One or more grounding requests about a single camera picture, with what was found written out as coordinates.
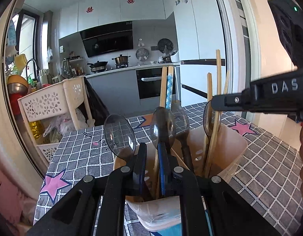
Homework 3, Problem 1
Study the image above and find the plain bamboo chopstick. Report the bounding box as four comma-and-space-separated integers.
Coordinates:
204, 50, 222, 178

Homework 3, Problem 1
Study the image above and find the clear spoon dark handle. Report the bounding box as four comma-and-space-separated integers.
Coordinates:
150, 107, 176, 197

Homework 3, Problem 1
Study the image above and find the blue patterned chopstick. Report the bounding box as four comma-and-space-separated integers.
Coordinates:
165, 66, 174, 110
154, 67, 167, 173

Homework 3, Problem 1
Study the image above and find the beige plastic utensil holder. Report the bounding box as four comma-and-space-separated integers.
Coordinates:
126, 125, 247, 232

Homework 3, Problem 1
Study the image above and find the long bamboo strip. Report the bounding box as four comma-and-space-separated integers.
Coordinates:
223, 70, 230, 95

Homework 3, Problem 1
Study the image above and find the grey checkered tablecloth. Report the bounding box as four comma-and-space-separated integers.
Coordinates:
34, 112, 303, 235

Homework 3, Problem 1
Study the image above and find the black spoon on table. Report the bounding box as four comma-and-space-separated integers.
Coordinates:
104, 114, 136, 162
171, 101, 194, 172

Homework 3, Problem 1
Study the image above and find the spoon in holder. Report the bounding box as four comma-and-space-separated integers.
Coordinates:
203, 101, 214, 137

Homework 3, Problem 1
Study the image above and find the black bag hanging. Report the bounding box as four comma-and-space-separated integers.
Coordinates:
84, 78, 110, 126

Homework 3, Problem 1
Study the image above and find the beige perforated storage rack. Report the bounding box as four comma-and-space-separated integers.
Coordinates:
18, 76, 95, 165

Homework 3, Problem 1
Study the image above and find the white refrigerator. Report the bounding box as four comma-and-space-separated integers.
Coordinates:
170, 0, 227, 92

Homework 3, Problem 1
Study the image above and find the black built-in oven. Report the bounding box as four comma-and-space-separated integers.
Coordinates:
136, 67, 162, 100

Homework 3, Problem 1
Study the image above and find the black wok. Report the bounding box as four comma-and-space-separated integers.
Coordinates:
87, 61, 108, 73

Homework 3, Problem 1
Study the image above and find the brass cooking pot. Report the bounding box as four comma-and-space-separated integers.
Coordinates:
112, 54, 131, 65

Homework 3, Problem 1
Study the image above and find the black range hood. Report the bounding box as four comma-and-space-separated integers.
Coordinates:
79, 21, 133, 58

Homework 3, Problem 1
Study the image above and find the black camera box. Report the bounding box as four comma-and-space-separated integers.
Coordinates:
267, 0, 303, 69

